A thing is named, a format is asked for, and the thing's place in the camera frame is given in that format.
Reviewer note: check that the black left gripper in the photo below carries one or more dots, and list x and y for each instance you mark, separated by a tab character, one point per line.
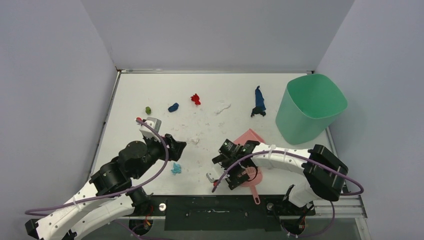
170	145

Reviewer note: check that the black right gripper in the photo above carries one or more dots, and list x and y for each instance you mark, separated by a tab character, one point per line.
228	166

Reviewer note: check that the dark blue paper strip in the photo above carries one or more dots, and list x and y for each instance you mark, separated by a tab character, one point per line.
259	99

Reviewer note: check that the pink plastic dustpan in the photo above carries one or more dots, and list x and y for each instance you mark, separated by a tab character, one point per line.
249	135

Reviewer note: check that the pink hand brush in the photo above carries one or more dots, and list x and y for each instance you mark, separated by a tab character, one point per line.
255	177

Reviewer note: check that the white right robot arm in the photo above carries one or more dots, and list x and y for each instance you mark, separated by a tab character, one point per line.
300	176

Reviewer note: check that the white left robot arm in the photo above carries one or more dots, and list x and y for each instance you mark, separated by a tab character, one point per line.
103	198

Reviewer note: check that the teal crumpled paper scrap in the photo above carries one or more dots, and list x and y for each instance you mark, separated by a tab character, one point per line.
176	169

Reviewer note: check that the blue crumpled paper scrap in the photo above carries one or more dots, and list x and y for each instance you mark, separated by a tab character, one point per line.
173	107

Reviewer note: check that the green crumpled paper scrap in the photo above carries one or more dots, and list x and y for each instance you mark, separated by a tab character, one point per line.
148	110

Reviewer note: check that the red crumpled paper scrap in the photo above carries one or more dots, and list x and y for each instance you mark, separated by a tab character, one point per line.
195	99

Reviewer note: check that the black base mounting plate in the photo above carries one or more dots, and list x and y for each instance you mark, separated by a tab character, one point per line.
213	222

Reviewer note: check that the green plastic waste bin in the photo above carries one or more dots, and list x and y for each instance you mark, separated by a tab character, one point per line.
310	103

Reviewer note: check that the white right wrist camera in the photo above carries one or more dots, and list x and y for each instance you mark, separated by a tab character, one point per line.
213	175

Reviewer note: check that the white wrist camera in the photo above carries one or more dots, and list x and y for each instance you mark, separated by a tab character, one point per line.
149	128
213	175

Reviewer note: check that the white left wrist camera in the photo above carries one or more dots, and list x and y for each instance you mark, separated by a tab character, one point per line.
149	128

